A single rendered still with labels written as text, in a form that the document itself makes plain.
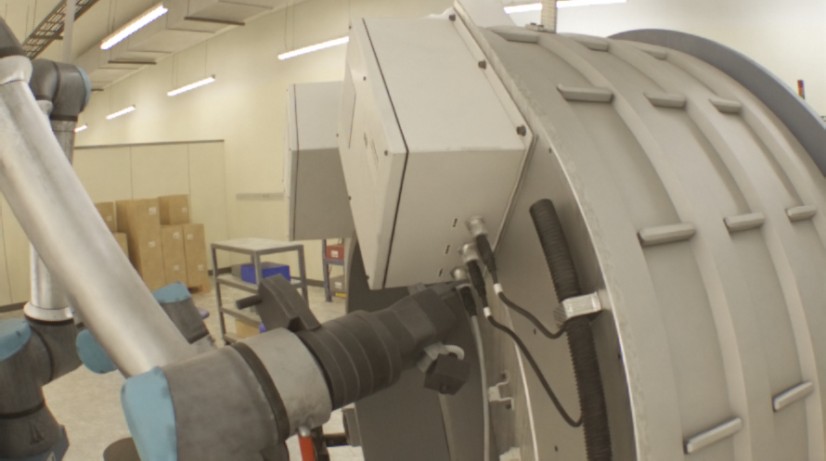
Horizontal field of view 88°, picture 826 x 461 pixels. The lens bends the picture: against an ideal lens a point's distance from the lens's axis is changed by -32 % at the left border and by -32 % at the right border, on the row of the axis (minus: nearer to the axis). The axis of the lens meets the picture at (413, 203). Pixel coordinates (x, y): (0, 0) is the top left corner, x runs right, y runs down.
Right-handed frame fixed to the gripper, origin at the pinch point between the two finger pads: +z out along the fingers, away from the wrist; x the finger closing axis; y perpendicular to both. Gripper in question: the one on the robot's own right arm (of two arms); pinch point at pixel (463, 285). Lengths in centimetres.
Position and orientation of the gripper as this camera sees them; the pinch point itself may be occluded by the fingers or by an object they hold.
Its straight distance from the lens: 60.3
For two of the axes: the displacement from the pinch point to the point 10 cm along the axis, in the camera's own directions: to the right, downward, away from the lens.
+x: 3.3, -7.0, -6.3
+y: 5.8, 6.8, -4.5
